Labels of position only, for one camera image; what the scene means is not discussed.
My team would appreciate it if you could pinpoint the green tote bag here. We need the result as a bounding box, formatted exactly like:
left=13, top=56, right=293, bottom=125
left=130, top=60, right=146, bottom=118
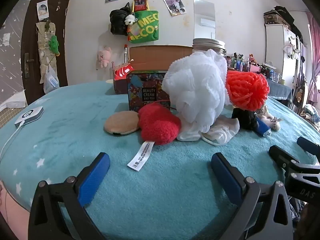
left=128, top=0, right=160, bottom=43

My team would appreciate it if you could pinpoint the tan powder puff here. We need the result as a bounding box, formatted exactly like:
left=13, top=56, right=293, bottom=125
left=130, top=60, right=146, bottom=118
left=104, top=112, right=140, bottom=137

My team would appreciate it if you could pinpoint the green plush toy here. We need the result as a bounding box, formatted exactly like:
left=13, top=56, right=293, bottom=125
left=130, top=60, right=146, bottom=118
left=49, top=35, right=60, bottom=56

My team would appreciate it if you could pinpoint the white fluffy bow hair clip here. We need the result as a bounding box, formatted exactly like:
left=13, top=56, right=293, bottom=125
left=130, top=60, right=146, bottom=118
left=260, top=112, right=283, bottom=132

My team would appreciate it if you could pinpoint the white cable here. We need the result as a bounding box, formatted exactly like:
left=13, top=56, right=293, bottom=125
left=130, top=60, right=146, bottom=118
left=0, top=122, right=25, bottom=162

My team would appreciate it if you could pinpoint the beige hanging wall organizer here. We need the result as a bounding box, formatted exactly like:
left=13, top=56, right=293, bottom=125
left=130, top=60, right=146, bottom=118
left=36, top=20, right=57, bottom=83

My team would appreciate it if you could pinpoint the clear plastic bag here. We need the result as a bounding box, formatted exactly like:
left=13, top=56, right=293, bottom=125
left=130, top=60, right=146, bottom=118
left=44, top=64, right=60, bottom=94

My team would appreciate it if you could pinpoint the black scrunchie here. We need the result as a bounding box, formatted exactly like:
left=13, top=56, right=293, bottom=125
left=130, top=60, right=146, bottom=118
left=231, top=106, right=258, bottom=131

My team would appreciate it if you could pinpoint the side table with cosmetics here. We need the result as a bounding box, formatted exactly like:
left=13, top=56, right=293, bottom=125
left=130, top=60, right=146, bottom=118
left=225, top=52, right=283, bottom=83

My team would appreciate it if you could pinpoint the pink curtain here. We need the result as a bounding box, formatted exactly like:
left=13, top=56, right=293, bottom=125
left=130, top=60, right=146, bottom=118
left=306, top=12, right=320, bottom=98

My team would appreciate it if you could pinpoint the photo poster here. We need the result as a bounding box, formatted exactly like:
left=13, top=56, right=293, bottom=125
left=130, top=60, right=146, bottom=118
left=164, top=0, right=187, bottom=17

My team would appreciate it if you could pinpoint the photo sheet on door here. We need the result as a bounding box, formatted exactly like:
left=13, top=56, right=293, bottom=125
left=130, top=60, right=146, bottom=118
left=37, top=1, right=49, bottom=20

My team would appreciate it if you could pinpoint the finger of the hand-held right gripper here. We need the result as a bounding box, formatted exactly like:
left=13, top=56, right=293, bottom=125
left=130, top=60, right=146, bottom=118
left=297, top=137, right=320, bottom=156
left=269, top=145, right=320, bottom=178

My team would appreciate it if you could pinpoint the red knitted heart plush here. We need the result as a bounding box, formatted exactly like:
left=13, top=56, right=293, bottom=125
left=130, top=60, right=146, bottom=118
left=127, top=100, right=182, bottom=172

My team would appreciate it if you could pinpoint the white non-woven sachet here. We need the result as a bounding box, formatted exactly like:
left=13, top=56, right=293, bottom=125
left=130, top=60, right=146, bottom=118
left=209, top=117, right=240, bottom=144

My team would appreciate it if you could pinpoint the black bag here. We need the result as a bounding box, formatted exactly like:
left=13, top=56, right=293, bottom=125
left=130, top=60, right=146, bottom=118
left=109, top=2, right=131, bottom=36

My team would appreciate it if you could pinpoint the wall mirror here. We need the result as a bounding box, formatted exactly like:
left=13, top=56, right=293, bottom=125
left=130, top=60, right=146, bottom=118
left=193, top=0, right=216, bottom=40

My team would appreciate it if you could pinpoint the woven basket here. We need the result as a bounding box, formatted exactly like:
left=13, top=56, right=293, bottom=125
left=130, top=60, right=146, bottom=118
left=264, top=10, right=292, bottom=27

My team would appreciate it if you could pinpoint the metal door handle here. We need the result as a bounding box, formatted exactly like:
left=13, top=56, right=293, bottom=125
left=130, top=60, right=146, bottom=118
left=24, top=53, right=34, bottom=78

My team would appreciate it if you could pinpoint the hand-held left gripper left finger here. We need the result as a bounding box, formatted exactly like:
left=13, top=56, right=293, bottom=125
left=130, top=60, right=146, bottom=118
left=28, top=152, right=111, bottom=240

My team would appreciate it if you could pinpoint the white wardrobe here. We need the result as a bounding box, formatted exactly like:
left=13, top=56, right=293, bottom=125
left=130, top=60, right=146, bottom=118
left=265, top=22, right=304, bottom=95

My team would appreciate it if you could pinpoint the white mesh bath pouf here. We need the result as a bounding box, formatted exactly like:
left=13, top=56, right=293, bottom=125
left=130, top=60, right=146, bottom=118
left=162, top=49, right=232, bottom=146

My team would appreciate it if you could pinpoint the person's left leg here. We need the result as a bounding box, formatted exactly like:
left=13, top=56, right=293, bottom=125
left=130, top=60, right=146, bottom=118
left=0, top=182, right=33, bottom=232

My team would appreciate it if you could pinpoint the orange knitted ball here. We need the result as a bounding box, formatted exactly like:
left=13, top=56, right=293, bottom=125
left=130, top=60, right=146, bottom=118
left=225, top=70, right=270, bottom=111

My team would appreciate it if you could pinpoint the glass jar of tea leaves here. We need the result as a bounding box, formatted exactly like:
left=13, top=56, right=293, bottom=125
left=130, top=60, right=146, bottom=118
left=192, top=38, right=227, bottom=63

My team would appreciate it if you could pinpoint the pink bunny plush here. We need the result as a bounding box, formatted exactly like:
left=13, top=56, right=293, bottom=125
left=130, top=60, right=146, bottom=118
left=97, top=47, right=112, bottom=68

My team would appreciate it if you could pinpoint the cardboard box with red lining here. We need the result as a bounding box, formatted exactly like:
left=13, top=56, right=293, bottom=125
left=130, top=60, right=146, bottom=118
left=112, top=45, right=194, bottom=95

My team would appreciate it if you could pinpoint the dark brown door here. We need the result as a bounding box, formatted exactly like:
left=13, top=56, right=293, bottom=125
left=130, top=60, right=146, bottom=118
left=21, top=0, right=70, bottom=98

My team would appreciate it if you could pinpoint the wooden chair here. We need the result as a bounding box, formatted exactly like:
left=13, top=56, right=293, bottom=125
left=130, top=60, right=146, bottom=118
left=290, top=75, right=307, bottom=111

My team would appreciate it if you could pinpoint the colourful printed tin box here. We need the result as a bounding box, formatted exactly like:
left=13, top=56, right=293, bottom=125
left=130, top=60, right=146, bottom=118
left=126, top=70, right=173, bottom=112

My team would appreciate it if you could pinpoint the desk with blue cloth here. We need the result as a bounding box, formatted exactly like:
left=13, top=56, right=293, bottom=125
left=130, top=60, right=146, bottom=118
left=269, top=81, right=293, bottom=101

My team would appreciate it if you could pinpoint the black garment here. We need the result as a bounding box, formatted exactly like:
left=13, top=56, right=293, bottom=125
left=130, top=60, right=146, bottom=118
left=274, top=5, right=304, bottom=43

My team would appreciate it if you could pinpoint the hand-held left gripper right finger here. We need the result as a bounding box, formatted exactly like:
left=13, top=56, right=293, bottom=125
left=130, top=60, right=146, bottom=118
left=211, top=152, right=293, bottom=240

